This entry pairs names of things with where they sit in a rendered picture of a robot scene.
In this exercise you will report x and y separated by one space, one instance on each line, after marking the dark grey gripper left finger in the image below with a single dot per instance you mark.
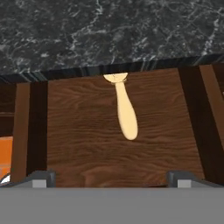
43 177

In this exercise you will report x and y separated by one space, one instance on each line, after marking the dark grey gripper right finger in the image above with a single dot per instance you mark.
178 176

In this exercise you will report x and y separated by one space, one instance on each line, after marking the open brown wooden drawer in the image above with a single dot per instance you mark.
122 151

